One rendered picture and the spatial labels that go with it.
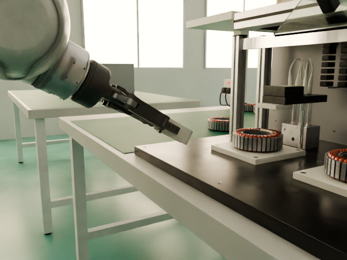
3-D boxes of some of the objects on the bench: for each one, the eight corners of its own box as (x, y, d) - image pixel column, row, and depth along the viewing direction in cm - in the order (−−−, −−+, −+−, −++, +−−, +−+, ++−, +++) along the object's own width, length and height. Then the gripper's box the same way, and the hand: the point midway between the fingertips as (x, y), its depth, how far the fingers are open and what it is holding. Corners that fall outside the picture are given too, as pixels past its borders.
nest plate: (255, 165, 65) (255, 159, 65) (210, 149, 78) (210, 144, 78) (305, 155, 72) (305, 150, 72) (257, 142, 85) (257, 137, 85)
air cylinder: (304, 149, 78) (306, 127, 77) (280, 143, 84) (281, 122, 83) (318, 147, 80) (320, 125, 79) (294, 141, 87) (295, 120, 86)
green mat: (124, 153, 83) (124, 152, 83) (70, 121, 135) (70, 120, 135) (349, 124, 128) (349, 123, 128) (243, 108, 180) (243, 108, 180)
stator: (210, 125, 123) (210, 115, 122) (240, 127, 119) (241, 117, 119) (204, 130, 112) (204, 120, 112) (237, 132, 109) (237, 122, 108)
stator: (256, 156, 67) (257, 138, 67) (222, 145, 77) (222, 129, 76) (293, 149, 73) (294, 133, 72) (256, 140, 82) (257, 125, 82)
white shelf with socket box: (228, 117, 146) (232, 10, 138) (185, 108, 178) (186, 21, 170) (283, 112, 163) (289, 16, 155) (235, 105, 195) (237, 26, 187)
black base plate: (435, 325, 27) (439, 301, 27) (134, 154, 82) (134, 145, 81) (582, 208, 50) (585, 194, 50) (270, 135, 105) (270, 129, 104)
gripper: (59, 95, 58) (161, 146, 71) (78, 102, 46) (198, 163, 58) (78, 59, 59) (176, 116, 71) (103, 55, 47) (216, 125, 59)
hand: (173, 130), depth 63 cm, fingers closed
